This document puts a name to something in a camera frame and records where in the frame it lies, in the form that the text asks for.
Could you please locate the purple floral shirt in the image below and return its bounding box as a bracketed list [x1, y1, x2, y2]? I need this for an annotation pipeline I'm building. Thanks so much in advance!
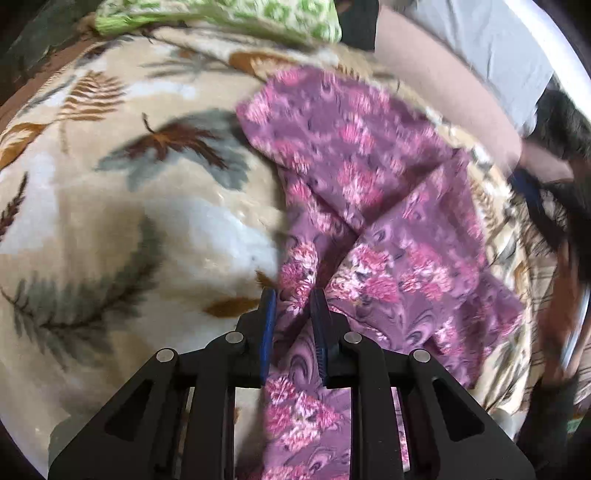
[236, 66, 523, 479]

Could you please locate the person right hand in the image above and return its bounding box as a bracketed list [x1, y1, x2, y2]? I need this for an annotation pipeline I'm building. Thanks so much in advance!
[538, 242, 590, 386]

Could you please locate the striped brown folded quilt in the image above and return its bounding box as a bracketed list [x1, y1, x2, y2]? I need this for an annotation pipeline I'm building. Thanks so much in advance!
[515, 218, 557, 411]

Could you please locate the dark furry garment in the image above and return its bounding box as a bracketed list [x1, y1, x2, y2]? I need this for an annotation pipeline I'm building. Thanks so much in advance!
[528, 89, 590, 163]

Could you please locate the leaf patterned beige blanket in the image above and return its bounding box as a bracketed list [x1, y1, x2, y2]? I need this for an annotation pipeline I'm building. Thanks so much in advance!
[1, 24, 526, 474]

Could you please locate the grey pillow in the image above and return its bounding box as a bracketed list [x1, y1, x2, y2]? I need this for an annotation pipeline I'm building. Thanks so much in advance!
[400, 0, 554, 136]

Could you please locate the pink bolster cushion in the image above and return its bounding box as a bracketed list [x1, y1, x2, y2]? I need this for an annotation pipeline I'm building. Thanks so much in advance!
[375, 6, 573, 183]

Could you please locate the green patterned pillow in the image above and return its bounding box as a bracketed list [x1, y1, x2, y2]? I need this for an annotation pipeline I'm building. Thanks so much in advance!
[94, 0, 342, 43]

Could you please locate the black garment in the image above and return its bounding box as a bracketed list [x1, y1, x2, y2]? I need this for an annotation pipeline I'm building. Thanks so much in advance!
[335, 0, 380, 52]

